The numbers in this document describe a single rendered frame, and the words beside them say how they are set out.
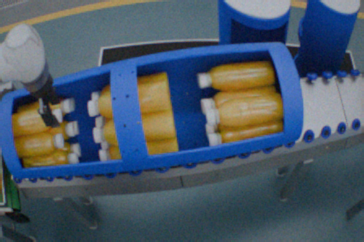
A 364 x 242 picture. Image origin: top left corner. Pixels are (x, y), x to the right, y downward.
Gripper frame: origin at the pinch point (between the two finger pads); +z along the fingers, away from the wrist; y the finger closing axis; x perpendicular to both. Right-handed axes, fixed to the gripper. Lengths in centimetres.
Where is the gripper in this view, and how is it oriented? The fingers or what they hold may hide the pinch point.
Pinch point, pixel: (53, 110)
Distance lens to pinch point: 127.0
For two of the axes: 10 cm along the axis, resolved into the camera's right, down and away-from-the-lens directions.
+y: -1.5, -9.1, 3.9
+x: -9.9, 1.5, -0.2
